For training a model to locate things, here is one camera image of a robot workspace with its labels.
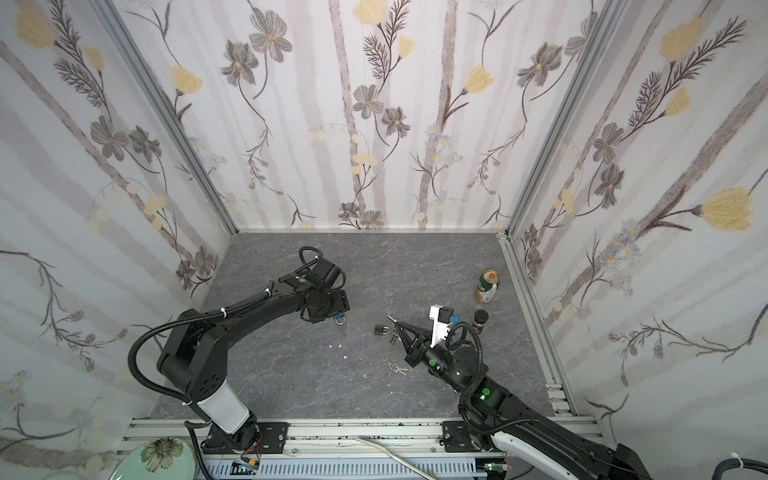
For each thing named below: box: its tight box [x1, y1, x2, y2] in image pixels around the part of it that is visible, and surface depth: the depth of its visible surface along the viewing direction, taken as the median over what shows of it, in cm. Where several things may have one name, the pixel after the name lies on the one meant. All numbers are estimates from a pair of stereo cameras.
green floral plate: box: [109, 437, 196, 480], surface depth 71 cm
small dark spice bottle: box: [473, 309, 489, 335], surface depth 88 cm
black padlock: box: [374, 324, 390, 336], surface depth 95 cm
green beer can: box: [476, 270, 501, 303], surface depth 96 cm
